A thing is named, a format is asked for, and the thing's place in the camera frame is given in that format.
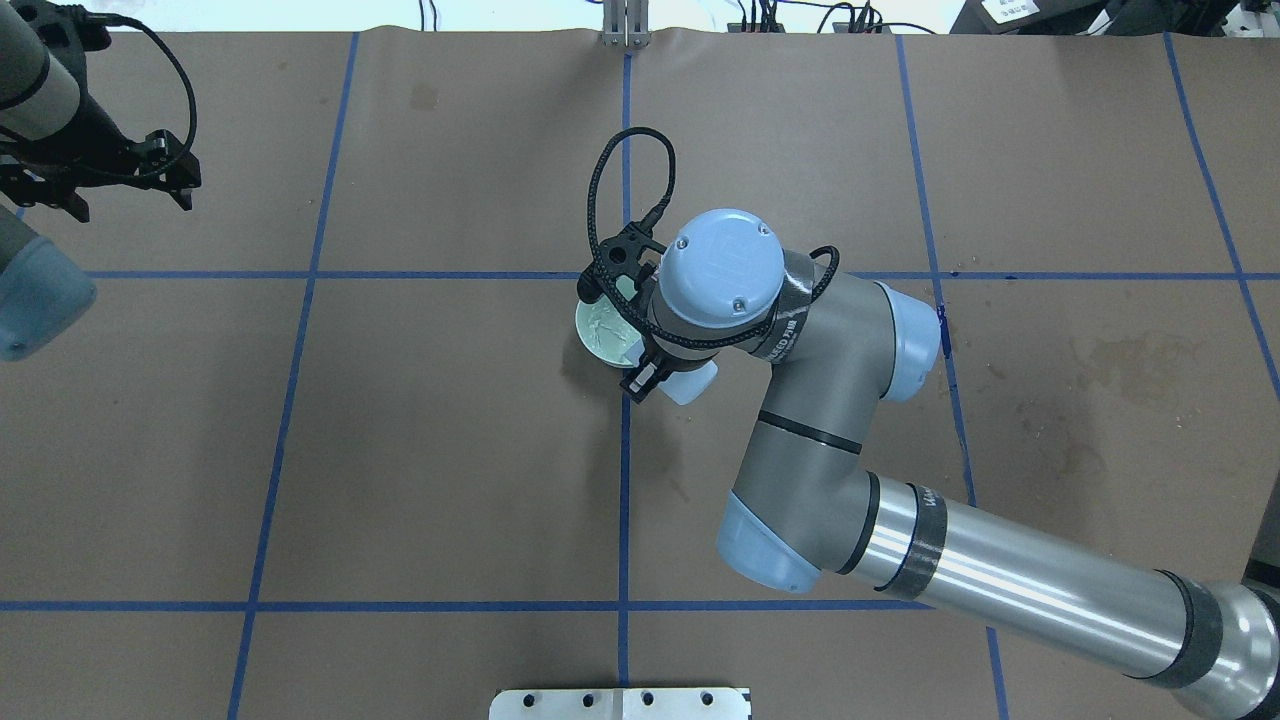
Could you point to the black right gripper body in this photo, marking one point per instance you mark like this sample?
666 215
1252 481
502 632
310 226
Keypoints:
644 376

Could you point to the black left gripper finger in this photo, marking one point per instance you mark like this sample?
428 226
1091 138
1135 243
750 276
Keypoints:
27 190
167 166

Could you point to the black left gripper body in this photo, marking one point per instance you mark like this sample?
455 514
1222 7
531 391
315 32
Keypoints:
97 130

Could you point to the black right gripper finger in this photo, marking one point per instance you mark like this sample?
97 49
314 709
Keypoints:
638 382

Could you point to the light blue plastic cup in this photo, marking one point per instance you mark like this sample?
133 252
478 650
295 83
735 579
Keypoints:
683 388

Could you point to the mint green ceramic bowl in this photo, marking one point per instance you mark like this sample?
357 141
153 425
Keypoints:
608 336

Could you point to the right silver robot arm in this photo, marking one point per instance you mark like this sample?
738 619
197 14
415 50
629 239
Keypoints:
1133 416

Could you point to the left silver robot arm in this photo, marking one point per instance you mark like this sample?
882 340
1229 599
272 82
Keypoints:
43 292

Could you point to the white pedestal column base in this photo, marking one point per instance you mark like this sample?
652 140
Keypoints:
623 703

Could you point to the aluminium frame post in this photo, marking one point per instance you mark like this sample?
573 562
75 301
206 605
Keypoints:
625 24

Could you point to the small electronics board with wires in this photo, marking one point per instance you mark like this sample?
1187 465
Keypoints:
805 16

